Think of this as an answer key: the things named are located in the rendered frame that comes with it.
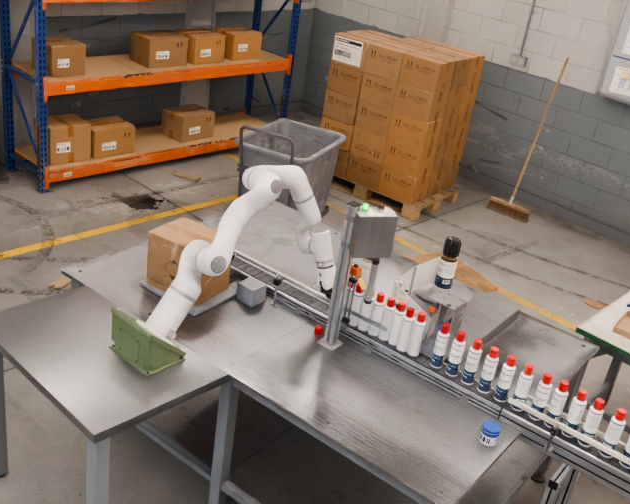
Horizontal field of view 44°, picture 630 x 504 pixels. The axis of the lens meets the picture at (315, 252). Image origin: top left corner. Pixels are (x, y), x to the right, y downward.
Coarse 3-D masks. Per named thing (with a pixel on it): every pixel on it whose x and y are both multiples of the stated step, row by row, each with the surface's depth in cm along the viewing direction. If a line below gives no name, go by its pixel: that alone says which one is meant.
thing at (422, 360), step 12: (240, 264) 386; (252, 276) 377; (264, 276) 378; (288, 288) 371; (300, 300) 362; (312, 300) 364; (324, 312) 356; (420, 360) 331; (444, 372) 326; (480, 396) 314; (492, 396) 315
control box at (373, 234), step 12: (360, 216) 309; (372, 216) 311; (384, 216) 312; (396, 216) 314; (360, 228) 311; (372, 228) 313; (384, 228) 315; (360, 240) 314; (372, 240) 316; (384, 240) 318; (360, 252) 317; (372, 252) 319; (384, 252) 320
